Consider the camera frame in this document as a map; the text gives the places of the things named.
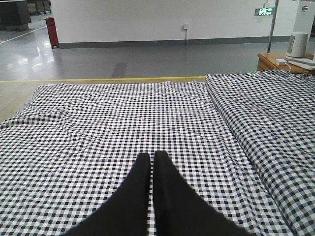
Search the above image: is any black white gingham quilt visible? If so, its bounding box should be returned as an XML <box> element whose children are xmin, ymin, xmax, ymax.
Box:
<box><xmin>205</xmin><ymin>70</ymin><xmax>315</xmax><ymax>236</ymax></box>

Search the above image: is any black white gingham bed sheet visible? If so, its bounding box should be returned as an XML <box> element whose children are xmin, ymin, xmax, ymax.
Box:
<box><xmin>0</xmin><ymin>82</ymin><xmax>293</xmax><ymax>236</ymax></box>

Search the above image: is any white cylindrical speaker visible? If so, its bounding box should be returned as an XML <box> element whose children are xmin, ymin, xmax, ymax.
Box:
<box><xmin>285</xmin><ymin>31</ymin><xmax>309</xmax><ymax>60</ymax></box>

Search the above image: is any white power adapter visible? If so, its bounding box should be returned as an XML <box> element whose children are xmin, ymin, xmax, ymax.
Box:
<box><xmin>275</xmin><ymin>59</ymin><xmax>287</xmax><ymax>66</ymax></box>

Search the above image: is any green exit sign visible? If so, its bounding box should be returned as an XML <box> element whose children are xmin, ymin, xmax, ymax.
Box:
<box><xmin>254</xmin><ymin>7</ymin><xmax>274</xmax><ymax>16</ymax></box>

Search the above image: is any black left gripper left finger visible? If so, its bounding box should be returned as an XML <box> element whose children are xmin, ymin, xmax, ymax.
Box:
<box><xmin>65</xmin><ymin>153</ymin><xmax>151</xmax><ymax>236</ymax></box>

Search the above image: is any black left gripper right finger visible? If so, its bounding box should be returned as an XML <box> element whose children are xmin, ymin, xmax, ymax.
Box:
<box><xmin>153</xmin><ymin>151</ymin><xmax>250</xmax><ymax>236</ymax></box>

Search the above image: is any wooden bedside table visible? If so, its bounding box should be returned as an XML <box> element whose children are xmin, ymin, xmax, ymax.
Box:
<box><xmin>257</xmin><ymin>52</ymin><xmax>315</xmax><ymax>75</ymax></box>

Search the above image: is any white wall socket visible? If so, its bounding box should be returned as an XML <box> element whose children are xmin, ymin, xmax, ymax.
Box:
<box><xmin>182</xmin><ymin>24</ymin><xmax>189</xmax><ymax>30</ymax></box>

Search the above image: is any metal pole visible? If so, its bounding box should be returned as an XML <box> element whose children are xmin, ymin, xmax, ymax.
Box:
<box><xmin>266</xmin><ymin>0</ymin><xmax>279</xmax><ymax>53</ymax></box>

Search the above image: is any red fire cabinet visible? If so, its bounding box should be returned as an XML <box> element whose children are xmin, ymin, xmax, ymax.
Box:
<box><xmin>45</xmin><ymin>17</ymin><xmax>60</xmax><ymax>49</ymax></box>

